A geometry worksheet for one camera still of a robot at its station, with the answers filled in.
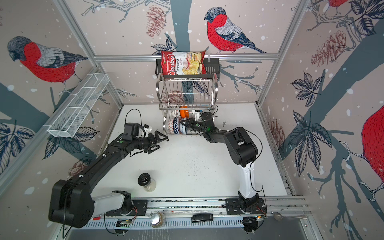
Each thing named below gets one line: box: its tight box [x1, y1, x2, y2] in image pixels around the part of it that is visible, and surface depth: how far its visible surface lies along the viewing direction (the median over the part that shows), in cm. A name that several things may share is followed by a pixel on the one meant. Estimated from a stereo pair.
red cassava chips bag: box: [161, 50, 207, 75], surface depth 90 cm
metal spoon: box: [270, 211, 308, 221], surface depth 72 cm
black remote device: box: [191, 213, 214, 223], surface depth 70 cm
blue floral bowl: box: [180, 124, 188, 135], surface depth 93 cm
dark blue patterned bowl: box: [173, 117, 180, 135], surface depth 93 cm
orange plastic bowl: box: [179, 106, 190, 119], surface depth 100 cm
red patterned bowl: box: [168, 118, 174, 135], surface depth 93 cm
